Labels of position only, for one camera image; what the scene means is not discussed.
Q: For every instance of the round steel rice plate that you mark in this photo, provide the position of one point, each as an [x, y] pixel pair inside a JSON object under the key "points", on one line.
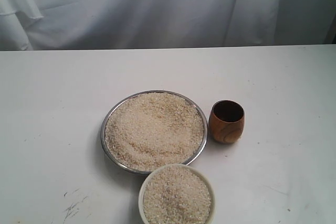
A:
{"points": [[153, 128]]}

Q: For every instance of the white ceramic rice bowl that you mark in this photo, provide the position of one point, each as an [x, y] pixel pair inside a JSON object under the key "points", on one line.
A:
{"points": [[176, 193]]}

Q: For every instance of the brown wooden cup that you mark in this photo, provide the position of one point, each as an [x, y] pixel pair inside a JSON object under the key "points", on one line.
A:
{"points": [[226, 121]]}

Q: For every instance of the white backdrop cloth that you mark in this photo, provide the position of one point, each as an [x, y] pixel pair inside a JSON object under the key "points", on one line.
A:
{"points": [[127, 24]]}

